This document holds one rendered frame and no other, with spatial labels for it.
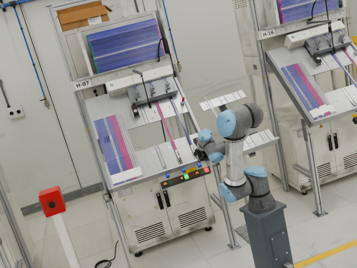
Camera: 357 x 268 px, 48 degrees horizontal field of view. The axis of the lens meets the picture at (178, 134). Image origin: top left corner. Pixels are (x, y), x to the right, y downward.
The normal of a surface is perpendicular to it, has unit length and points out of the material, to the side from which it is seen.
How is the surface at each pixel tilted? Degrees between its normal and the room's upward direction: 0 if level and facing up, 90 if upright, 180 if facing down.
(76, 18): 80
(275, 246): 90
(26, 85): 90
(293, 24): 90
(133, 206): 90
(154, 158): 47
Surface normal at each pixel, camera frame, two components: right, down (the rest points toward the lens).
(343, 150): 0.25, 0.21
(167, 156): 0.03, -0.47
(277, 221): 0.48, 0.14
